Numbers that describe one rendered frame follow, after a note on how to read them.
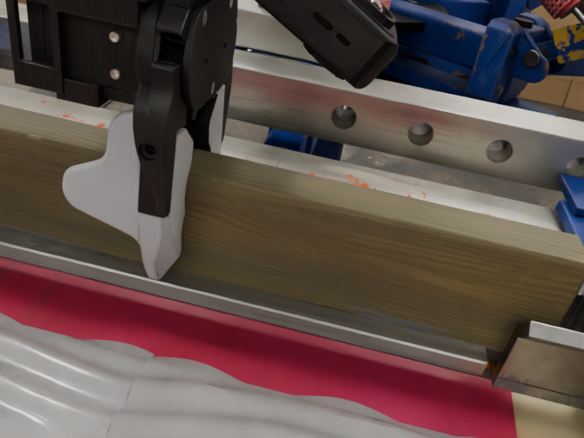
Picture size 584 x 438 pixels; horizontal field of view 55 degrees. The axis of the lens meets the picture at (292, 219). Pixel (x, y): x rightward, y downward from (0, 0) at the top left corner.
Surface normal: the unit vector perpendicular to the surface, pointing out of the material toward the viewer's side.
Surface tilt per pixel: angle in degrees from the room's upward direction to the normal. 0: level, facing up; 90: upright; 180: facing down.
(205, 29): 90
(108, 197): 81
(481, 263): 90
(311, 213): 90
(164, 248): 109
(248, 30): 90
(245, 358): 0
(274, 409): 16
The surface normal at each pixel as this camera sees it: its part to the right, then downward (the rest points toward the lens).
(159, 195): -0.22, 0.66
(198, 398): 0.16, -0.38
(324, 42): -0.14, 0.51
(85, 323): 0.15, -0.83
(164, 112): -0.12, 0.19
